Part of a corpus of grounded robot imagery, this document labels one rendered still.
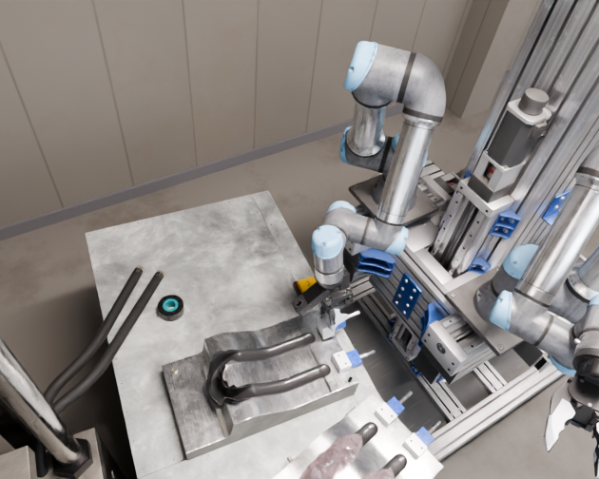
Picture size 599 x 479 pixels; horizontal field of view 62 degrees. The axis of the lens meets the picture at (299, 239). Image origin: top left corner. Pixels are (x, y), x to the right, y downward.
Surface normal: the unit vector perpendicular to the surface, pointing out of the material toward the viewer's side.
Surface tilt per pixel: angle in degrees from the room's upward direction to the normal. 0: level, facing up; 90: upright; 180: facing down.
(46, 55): 90
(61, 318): 0
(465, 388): 0
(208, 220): 0
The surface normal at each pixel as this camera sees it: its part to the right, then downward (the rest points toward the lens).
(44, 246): 0.09, -0.65
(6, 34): 0.51, 0.69
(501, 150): -0.85, 0.35
